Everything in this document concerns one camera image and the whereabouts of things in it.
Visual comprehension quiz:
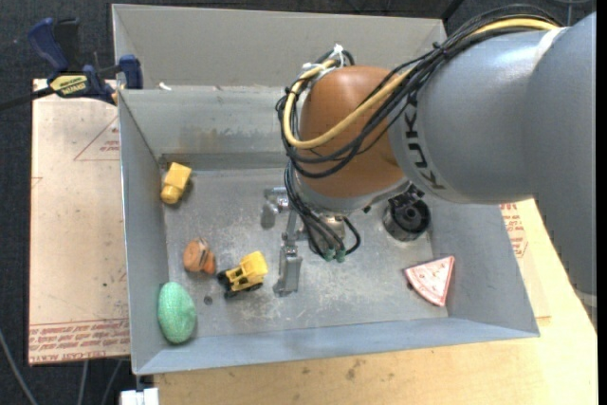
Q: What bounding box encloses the green oval sponge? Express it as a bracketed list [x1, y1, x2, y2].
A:
[156, 281, 198, 345]

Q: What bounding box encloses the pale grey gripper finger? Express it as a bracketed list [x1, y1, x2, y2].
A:
[260, 186, 291, 230]
[272, 247, 304, 299]

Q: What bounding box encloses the yellow toy bulldozer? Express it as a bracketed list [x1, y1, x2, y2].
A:
[216, 249, 269, 300]

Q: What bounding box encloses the grey metal bin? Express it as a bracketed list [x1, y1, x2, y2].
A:
[111, 3, 542, 377]

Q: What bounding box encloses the black cylinder on white bracket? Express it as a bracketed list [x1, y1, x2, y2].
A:
[381, 184, 433, 244]

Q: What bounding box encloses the orange-brown toy figure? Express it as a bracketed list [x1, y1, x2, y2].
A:
[182, 236, 218, 276]

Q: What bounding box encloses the yellow toy block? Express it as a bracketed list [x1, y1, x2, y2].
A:
[159, 161, 193, 206]

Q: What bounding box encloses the brown cardboard board, red print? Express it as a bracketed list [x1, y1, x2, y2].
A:
[28, 78, 554, 367]

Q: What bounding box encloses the pink toy pizza slice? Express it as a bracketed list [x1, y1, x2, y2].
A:
[403, 254, 456, 308]

